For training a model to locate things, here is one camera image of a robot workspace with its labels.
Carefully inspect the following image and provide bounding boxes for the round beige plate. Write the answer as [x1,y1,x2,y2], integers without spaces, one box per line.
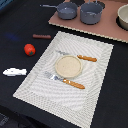
[55,55,83,78]

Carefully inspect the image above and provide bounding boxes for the woven beige placemat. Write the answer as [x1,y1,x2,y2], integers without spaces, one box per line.
[13,31,113,128]

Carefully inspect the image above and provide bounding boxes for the grey cooking pot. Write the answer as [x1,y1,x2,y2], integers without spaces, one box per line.
[80,1,105,25]

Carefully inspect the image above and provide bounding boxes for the red toy tomato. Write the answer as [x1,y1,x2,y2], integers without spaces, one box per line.
[24,44,36,56]

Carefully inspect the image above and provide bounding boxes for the fork with wooden handle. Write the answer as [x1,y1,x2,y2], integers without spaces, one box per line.
[44,71,85,89]

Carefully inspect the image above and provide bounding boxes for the grey frying pan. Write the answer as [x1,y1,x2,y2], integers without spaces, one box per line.
[39,1,79,21]

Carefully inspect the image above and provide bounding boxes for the knife with wooden handle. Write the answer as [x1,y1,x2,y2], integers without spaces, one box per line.
[55,50,97,62]

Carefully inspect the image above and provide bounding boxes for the white toy fish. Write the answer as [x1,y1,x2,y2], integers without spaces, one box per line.
[3,68,27,76]

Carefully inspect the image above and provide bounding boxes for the beige bowl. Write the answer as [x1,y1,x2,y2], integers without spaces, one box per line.
[118,4,128,30]

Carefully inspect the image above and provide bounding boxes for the brown toy sausage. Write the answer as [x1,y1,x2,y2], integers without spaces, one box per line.
[33,34,51,39]

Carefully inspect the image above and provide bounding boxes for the brown wooden board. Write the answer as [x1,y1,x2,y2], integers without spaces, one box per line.
[49,1,128,43]

